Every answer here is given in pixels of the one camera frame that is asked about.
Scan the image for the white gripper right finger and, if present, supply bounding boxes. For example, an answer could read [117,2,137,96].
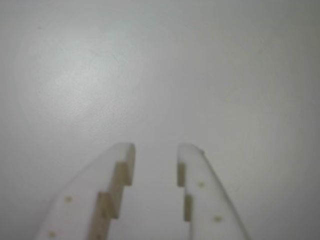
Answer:
[176,142,251,240]

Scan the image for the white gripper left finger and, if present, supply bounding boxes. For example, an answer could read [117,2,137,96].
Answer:
[34,142,137,240]

